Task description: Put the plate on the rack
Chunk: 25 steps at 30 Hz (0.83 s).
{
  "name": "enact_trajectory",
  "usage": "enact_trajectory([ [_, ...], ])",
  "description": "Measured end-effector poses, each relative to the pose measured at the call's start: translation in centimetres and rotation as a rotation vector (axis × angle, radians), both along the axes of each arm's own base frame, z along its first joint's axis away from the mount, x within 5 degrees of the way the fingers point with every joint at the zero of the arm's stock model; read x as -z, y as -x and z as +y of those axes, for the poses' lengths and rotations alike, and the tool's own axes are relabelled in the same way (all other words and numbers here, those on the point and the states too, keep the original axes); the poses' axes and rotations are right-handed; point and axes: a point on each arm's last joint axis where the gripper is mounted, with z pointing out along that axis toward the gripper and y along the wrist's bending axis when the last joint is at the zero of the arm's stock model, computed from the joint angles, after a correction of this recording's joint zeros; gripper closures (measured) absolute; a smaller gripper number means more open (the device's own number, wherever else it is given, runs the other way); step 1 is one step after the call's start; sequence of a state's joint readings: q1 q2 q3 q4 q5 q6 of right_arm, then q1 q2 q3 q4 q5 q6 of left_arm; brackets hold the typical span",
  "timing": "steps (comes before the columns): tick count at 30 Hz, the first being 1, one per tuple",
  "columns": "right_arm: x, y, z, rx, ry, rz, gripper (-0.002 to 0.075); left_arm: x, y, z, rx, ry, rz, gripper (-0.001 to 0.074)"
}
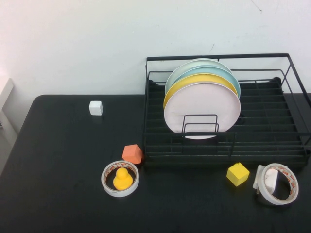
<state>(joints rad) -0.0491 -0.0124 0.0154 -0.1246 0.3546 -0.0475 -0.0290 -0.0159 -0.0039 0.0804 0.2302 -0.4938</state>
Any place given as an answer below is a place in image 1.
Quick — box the white cube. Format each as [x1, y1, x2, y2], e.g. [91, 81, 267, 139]
[88, 100, 104, 116]

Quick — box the yellow plate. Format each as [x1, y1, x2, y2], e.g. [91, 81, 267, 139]
[163, 72, 239, 110]

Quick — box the orange cube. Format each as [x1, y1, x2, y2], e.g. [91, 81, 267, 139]
[121, 144, 143, 165]

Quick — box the white power adapter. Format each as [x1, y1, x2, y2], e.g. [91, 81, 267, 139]
[252, 165, 279, 195]

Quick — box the black wire dish rack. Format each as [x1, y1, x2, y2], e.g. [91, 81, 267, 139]
[142, 52, 311, 172]

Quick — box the yellow cube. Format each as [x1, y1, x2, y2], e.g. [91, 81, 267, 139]
[226, 162, 250, 187]

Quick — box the pale green plate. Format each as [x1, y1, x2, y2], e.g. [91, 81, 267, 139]
[164, 58, 234, 95]

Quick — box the light blue plate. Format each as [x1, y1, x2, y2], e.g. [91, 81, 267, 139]
[167, 65, 241, 99]

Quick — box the white adhesive tape roll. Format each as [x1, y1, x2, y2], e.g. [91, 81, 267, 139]
[259, 163, 299, 206]
[101, 160, 140, 198]

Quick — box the pink plate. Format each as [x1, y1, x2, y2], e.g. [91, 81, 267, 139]
[163, 82, 242, 140]

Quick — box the yellow rubber duck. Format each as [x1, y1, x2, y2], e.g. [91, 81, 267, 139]
[112, 167, 134, 191]

